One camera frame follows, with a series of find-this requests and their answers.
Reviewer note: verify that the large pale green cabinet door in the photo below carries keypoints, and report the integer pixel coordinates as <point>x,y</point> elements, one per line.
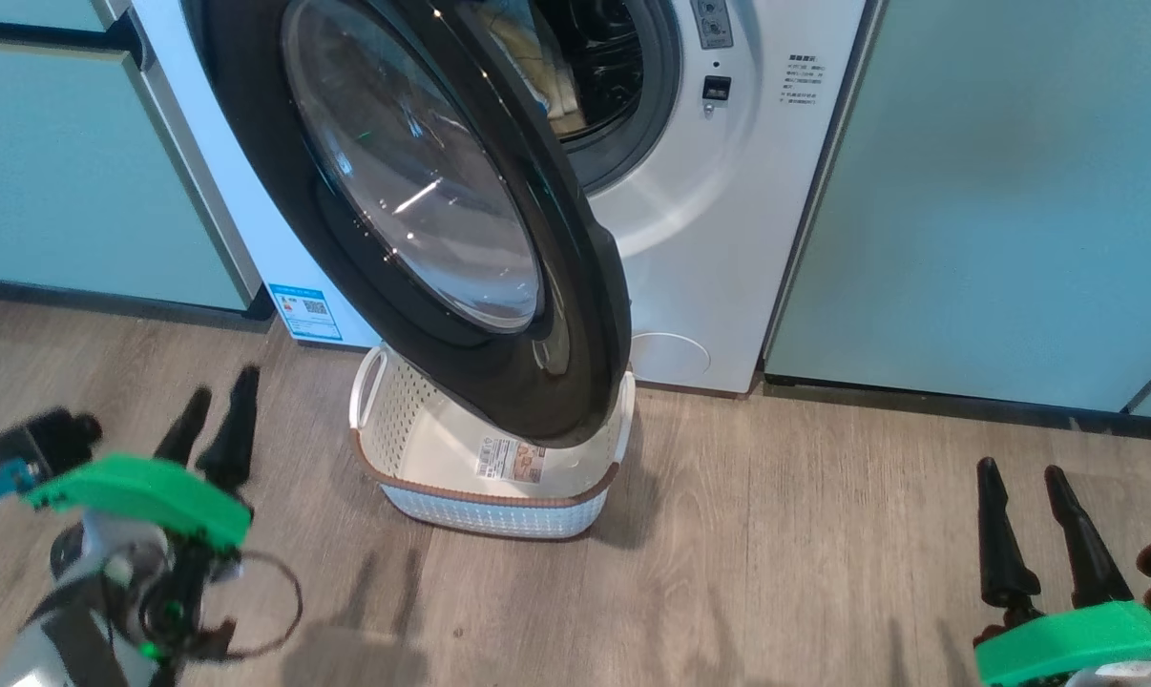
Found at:
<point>79,172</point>

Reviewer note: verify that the round white filter cover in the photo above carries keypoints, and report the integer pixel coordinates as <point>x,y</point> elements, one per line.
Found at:
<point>671,358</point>

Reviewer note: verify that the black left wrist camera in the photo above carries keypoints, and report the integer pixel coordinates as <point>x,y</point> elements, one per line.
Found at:
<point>46,441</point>

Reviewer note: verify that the paper label inside basket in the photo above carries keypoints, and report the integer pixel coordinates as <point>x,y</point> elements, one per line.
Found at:
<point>511,460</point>

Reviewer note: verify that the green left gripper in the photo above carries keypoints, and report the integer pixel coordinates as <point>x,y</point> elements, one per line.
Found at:
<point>146,491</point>

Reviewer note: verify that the washing machine drum with laundry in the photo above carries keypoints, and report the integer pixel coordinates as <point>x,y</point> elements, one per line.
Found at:
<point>614,67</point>

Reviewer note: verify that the black recessed latch with lock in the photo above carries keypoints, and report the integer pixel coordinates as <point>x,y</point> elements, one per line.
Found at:
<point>717,89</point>

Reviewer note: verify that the white front-load washing machine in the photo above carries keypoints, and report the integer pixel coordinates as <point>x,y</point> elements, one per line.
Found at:
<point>709,239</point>

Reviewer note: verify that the cream bear-print garment blue trim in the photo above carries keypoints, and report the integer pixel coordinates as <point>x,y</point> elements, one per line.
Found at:
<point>556,91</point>

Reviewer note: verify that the blue cabinet panel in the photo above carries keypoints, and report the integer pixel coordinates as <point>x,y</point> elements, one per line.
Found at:
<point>967,191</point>

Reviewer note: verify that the pale green drawer front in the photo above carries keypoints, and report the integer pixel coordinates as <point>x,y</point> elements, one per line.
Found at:
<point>31,11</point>

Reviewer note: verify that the blue energy label sticker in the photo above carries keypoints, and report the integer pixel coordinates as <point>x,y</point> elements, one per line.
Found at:
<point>305,310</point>

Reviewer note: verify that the printed text instruction label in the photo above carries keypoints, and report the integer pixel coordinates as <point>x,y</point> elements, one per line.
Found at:
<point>801,79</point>

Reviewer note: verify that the round black glass washer door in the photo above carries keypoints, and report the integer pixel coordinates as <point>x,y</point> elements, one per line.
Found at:
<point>413,172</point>

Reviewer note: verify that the grey cabinet filler panel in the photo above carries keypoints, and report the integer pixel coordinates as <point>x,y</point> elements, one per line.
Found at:
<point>210,191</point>

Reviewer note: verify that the cream laundry basket brown rim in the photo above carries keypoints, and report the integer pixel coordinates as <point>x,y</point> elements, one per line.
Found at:
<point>499,515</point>

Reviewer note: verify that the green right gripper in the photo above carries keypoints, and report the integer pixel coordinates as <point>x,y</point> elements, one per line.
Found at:
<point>1091,644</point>

